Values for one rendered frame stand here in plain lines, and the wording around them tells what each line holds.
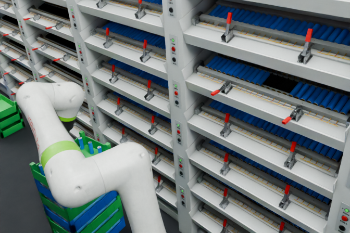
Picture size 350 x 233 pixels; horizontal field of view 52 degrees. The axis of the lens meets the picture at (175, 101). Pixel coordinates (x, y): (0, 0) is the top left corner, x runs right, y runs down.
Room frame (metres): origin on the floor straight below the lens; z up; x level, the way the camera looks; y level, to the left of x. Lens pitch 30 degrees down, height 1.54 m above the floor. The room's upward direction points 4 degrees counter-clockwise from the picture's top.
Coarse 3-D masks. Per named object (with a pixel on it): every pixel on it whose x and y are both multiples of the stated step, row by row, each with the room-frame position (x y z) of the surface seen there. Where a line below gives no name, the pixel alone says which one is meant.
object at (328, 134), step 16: (192, 64) 1.23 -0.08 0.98; (192, 80) 1.20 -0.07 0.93; (208, 80) 1.17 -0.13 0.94; (208, 96) 1.14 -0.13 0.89; (224, 96) 1.07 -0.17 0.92; (240, 96) 1.05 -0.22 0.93; (256, 112) 0.98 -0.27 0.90; (272, 112) 0.94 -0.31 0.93; (288, 112) 0.92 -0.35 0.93; (288, 128) 0.90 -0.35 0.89; (304, 128) 0.86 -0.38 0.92; (320, 128) 0.83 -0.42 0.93; (336, 128) 0.82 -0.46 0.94; (336, 144) 0.79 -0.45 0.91
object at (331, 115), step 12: (204, 72) 1.20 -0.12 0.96; (216, 72) 1.17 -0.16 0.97; (240, 84) 1.08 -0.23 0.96; (252, 84) 1.06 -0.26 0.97; (276, 96) 0.98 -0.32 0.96; (288, 96) 0.96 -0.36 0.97; (288, 108) 0.93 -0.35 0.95; (312, 108) 0.89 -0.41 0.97; (324, 108) 0.88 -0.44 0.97; (336, 120) 0.84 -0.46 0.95
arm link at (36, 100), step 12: (24, 84) 1.10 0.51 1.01; (36, 84) 1.10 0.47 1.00; (48, 84) 1.13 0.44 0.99; (24, 96) 1.05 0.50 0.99; (36, 96) 1.04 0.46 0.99; (48, 96) 1.08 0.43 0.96; (24, 108) 1.01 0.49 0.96; (36, 108) 0.98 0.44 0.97; (48, 108) 0.99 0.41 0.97; (36, 120) 0.94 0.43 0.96; (48, 120) 0.93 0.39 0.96; (60, 120) 0.98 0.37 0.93; (36, 132) 0.89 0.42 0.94; (48, 132) 0.87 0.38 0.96; (60, 132) 0.87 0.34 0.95; (36, 144) 0.86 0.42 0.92; (48, 144) 0.82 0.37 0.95
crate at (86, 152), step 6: (84, 138) 1.44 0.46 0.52; (90, 138) 1.42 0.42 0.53; (78, 144) 1.42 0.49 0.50; (84, 144) 1.43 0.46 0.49; (96, 144) 1.39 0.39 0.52; (102, 144) 1.36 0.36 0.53; (108, 144) 1.33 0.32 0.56; (84, 150) 1.39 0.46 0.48; (96, 150) 1.38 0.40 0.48; (102, 150) 1.37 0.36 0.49; (84, 156) 1.35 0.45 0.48; (90, 156) 1.34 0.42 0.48; (36, 168) 1.22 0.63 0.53; (36, 174) 1.20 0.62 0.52; (42, 180) 1.17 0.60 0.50; (48, 186) 1.15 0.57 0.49
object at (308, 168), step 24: (192, 120) 1.21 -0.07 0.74; (216, 120) 1.16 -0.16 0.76; (240, 120) 1.11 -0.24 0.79; (264, 120) 1.09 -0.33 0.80; (240, 144) 1.03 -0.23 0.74; (264, 144) 1.00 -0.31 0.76; (288, 144) 0.96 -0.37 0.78; (312, 144) 0.94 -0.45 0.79; (288, 168) 0.88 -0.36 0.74; (312, 168) 0.87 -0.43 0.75; (336, 168) 0.83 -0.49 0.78
